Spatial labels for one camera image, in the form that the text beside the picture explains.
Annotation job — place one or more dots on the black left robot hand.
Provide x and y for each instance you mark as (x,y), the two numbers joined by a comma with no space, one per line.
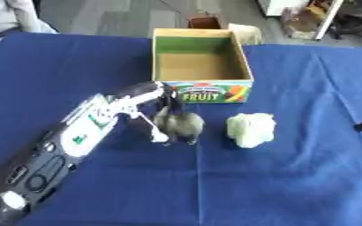
(143,90)

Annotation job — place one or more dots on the grey soft toy animal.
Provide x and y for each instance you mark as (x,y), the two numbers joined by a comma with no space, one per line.
(181,125)

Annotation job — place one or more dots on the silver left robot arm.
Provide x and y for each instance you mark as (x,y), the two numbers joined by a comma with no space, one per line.
(60,147)

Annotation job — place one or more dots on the tan cardboard box green inside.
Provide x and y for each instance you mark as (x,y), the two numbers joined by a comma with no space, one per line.
(202,66)

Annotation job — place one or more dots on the brown open box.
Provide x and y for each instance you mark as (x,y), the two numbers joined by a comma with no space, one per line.
(204,22)

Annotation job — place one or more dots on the black chair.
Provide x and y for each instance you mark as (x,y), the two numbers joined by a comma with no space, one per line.
(356,20)

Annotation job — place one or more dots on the pale green toy vegetable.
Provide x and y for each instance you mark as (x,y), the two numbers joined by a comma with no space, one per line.
(251,129)

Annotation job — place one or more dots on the cream bag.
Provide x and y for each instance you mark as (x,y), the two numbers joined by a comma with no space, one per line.
(247,33)

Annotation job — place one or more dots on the brown cardboard clutter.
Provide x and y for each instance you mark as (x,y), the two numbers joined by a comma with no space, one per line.
(302,20)

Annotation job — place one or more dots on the person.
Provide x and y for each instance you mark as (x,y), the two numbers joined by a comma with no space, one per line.
(6,17)

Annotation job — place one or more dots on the white board frame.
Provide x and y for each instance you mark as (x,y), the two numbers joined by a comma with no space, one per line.
(329,17)

